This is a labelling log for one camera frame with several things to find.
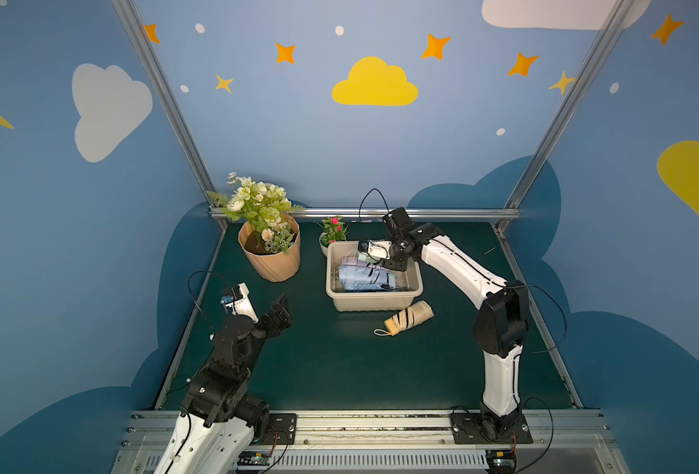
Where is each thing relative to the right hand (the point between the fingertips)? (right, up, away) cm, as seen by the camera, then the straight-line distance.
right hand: (394, 249), depth 93 cm
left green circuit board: (-38, -52, -21) cm, 68 cm away
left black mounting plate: (-31, -46, -19) cm, 59 cm away
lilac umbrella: (-13, -4, +3) cm, 14 cm away
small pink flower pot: (-20, +7, +9) cm, 23 cm away
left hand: (-34, -12, -21) cm, 42 cm away
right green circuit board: (+24, -54, -20) cm, 62 cm away
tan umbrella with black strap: (+5, -21, -1) cm, 22 cm away
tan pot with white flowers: (-40, +4, 0) cm, 40 cm away
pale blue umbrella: (-9, -9, -2) cm, 13 cm away
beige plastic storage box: (+6, -12, +6) cm, 15 cm away
